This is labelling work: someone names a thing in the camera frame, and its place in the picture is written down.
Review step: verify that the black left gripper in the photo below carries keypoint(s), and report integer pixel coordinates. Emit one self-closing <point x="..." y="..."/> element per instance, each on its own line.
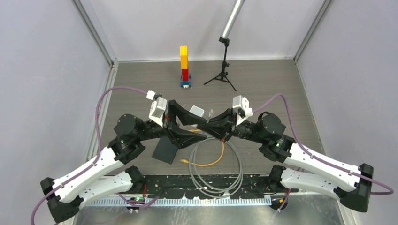
<point x="181" y="138"/>

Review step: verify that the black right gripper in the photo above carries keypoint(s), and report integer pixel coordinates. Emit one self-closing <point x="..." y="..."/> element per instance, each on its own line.
<point x="222" y="129"/>

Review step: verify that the white network switch box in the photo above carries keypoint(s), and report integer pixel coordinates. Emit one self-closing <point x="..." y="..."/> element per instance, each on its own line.
<point x="197" y="111"/>

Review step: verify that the dark grey foam pad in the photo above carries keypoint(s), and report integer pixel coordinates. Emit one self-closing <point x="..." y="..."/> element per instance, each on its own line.
<point x="165" y="151"/>

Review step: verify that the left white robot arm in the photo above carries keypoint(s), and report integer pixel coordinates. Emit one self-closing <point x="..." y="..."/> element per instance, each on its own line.
<point x="67" y="195"/>

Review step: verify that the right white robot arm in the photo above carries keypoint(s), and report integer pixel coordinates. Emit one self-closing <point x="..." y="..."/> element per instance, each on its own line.
<point x="347" y="183"/>

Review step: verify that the colourful toy block tower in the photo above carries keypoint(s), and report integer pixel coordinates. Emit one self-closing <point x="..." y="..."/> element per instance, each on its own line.
<point x="185" y="74"/>

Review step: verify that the black tripod with silver pole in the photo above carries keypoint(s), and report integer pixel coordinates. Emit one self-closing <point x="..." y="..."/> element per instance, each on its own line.
<point x="224" y="38"/>

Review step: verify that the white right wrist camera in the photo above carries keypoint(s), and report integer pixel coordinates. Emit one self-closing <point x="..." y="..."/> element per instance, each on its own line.
<point x="240" y="106"/>

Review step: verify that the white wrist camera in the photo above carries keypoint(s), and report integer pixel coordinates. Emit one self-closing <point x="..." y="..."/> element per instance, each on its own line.
<point x="240" y="106"/>
<point x="158" y="107"/>

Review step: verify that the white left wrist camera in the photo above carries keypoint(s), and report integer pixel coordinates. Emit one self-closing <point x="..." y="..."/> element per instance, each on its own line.
<point x="158" y="107"/>

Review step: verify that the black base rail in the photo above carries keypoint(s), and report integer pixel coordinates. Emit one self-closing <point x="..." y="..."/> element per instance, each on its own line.
<point x="214" y="189"/>

